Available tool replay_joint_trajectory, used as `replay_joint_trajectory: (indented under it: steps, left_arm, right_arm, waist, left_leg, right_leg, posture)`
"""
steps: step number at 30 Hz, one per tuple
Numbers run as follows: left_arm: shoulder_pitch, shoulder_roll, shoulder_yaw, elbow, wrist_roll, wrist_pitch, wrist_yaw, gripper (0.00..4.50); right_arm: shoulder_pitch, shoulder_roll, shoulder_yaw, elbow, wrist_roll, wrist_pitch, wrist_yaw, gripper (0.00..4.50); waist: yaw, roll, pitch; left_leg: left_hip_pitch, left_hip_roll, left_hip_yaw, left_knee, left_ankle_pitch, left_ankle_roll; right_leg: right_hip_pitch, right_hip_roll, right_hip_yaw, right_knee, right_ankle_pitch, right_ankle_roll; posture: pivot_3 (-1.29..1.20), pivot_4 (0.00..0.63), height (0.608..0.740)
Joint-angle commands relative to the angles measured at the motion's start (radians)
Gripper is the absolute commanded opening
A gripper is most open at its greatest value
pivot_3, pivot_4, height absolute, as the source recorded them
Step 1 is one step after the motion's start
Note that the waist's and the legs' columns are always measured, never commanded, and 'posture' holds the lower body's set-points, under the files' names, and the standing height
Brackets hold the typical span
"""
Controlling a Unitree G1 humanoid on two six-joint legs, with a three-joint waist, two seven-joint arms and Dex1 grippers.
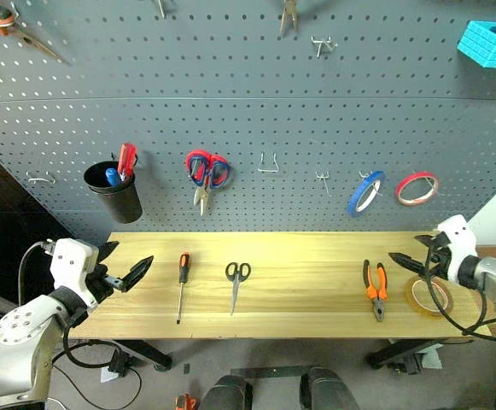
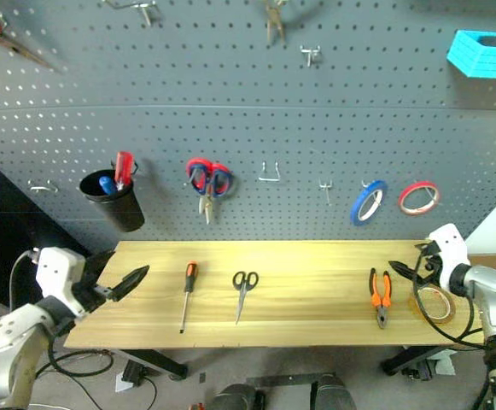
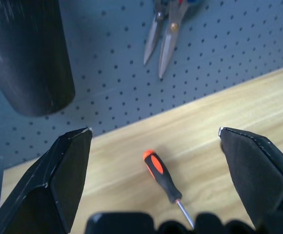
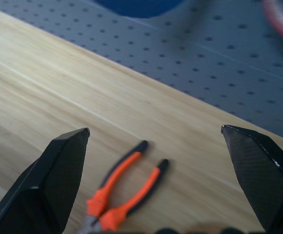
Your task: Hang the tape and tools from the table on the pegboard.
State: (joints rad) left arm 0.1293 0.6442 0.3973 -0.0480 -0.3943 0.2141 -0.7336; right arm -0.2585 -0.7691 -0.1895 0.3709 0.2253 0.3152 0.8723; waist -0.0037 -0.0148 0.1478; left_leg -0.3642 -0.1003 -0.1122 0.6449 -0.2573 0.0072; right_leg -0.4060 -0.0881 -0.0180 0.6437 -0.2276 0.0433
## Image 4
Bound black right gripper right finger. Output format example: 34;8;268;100
220;124;283;234

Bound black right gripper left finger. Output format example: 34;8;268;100
0;127;91;234

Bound red white curved object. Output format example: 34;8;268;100
260;0;283;41

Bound orange and black pliers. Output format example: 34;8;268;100
75;140;170;234

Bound blue round object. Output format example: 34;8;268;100
92;0;186;19

